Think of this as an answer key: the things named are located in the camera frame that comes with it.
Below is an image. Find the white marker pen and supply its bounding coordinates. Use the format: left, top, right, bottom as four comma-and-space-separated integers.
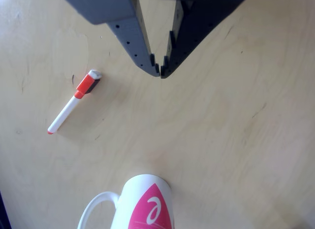
47, 69, 103, 135

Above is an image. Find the white mug with pink hearts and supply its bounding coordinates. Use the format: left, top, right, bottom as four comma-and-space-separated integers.
77, 174, 176, 229

